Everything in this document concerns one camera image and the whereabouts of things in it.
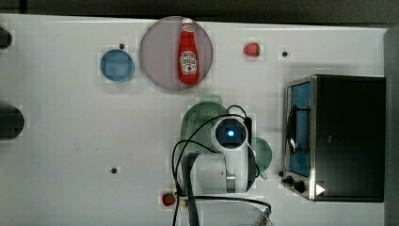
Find green oval strainer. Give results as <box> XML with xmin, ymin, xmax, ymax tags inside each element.
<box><xmin>181</xmin><ymin>94</ymin><xmax>228</xmax><ymax>154</ymax></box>

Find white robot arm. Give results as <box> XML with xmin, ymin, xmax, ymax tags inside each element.
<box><xmin>181</xmin><ymin>114</ymin><xmax>271</xmax><ymax>226</ymax></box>

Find red ketchup bottle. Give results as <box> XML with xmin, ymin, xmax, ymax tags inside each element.
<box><xmin>178</xmin><ymin>18</ymin><xmax>200</xmax><ymax>85</ymax></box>

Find green mug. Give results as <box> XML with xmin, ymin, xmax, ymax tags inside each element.
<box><xmin>251</xmin><ymin>137</ymin><xmax>272</xmax><ymax>180</ymax></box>

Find grey round plate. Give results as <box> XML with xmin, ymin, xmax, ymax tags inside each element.
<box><xmin>139</xmin><ymin>16</ymin><xmax>214</xmax><ymax>91</ymax></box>

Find pink toy fruit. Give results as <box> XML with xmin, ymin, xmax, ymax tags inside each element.
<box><xmin>243</xmin><ymin>42</ymin><xmax>260</xmax><ymax>57</ymax></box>

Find red toy strawberry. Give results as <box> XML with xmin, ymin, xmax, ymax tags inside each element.
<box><xmin>162</xmin><ymin>193</ymin><xmax>176</xmax><ymax>206</ymax></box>

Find peeled toy banana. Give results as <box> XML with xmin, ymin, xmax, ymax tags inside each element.
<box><xmin>173</xmin><ymin>188</ymin><xmax>188</xmax><ymax>209</ymax></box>

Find blue bowl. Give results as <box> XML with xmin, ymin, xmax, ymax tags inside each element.
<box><xmin>100</xmin><ymin>49</ymin><xmax>136</xmax><ymax>82</ymax></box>

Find silver toaster oven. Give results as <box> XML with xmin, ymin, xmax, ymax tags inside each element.
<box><xmin>279</xmin><ymin>74</ymin><xmax>386</xmax><ymax>202</ymax></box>

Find black round object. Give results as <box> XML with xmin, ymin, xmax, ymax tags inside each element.
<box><xmin>0</xmin><ymin>27</ymin><xmax>12</xmax><ymax>49</ymax></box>

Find black cable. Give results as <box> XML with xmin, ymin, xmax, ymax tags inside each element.
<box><xmin>170</xmin><ymin>105</ymin><xmax>273</xmax><ymax>226</ymax></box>

